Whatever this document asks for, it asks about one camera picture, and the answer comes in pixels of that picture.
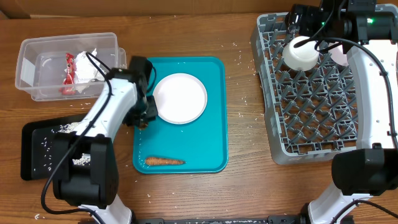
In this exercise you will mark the white napkin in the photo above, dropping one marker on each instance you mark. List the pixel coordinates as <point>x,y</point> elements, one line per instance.
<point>86,72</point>

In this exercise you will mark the grey dishwasher rack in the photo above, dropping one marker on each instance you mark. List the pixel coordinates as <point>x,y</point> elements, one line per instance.
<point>310,115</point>

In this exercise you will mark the small white bowl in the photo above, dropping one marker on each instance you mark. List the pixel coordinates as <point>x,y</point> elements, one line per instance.
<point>338,56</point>

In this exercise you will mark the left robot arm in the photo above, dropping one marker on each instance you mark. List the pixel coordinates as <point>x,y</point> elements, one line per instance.
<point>86,174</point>

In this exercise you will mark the red snack wrapper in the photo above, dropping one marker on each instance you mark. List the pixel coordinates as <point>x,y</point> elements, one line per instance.
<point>70,74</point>

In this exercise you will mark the brown food scrap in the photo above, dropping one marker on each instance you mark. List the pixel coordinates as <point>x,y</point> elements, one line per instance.
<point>142,126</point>

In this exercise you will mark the pile of white rice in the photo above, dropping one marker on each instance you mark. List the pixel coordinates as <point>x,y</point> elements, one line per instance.
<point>49,150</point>

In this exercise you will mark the carrot piece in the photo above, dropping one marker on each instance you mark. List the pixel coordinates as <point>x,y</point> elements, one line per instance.
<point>158,161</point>

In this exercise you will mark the clear plastic bin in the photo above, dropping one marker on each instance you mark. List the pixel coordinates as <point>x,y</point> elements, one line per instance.
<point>42,65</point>

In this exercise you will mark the large white plate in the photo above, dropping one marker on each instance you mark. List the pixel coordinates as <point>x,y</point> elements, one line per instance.
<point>180,98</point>

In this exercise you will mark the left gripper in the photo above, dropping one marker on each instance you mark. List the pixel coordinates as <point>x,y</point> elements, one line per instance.
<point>150,114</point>

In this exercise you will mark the teal serving tray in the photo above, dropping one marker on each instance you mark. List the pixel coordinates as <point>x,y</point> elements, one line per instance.
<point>203,143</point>

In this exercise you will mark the pale green bowl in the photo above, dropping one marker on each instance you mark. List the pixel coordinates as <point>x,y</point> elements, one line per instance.
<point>301,58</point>

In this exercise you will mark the black tray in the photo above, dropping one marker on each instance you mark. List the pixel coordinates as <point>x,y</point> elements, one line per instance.
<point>31,155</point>

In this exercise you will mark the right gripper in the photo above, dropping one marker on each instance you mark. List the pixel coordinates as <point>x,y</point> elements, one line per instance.
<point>309,12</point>

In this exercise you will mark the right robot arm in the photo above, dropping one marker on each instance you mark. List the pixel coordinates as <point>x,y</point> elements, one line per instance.
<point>368,36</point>

